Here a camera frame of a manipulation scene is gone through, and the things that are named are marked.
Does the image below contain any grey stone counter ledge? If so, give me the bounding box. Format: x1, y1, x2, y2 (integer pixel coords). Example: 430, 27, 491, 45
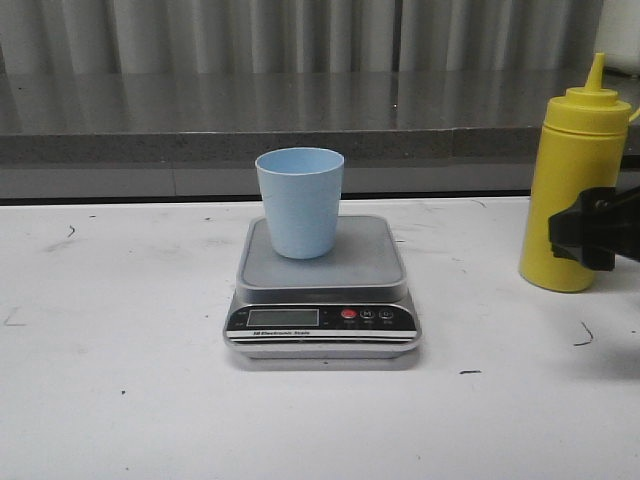
1, 69, 586, 202

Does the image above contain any yellow squeeze bottle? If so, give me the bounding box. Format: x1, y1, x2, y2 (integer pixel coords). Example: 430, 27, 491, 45
519, 52, 637, 293

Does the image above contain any silver digital kitchen scale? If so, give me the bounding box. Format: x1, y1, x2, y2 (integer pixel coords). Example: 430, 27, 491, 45
223, 215, 422, 361

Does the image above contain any light blue plastic cup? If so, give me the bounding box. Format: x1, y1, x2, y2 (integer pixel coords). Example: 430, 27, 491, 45
255, 147, 345, 260

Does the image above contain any white pleated curtain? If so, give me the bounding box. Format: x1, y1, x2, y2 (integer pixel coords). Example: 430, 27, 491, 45
1, 0, 603, 75

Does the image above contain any white container on ledge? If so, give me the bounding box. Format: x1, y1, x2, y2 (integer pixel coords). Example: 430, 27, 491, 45
594, 0, 639, 76

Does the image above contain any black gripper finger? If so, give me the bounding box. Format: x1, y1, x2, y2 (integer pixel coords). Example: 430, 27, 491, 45
548, 187, 639, 271

